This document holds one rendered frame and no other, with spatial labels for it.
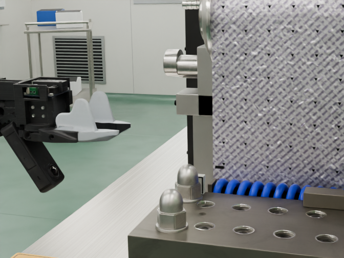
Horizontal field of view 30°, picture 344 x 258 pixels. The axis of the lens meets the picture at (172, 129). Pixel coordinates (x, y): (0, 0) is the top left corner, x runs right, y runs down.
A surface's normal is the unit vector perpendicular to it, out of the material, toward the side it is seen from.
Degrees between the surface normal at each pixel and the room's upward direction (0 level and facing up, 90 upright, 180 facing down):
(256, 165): 90
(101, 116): 86
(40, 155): 58
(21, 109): 90
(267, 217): 0
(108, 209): 0
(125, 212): 0
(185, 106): 90
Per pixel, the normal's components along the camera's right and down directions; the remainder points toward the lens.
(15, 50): 0.95, 0.05
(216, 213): -0.03, -0.97
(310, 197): -0.32, 0.23
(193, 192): 0.66, 0.16
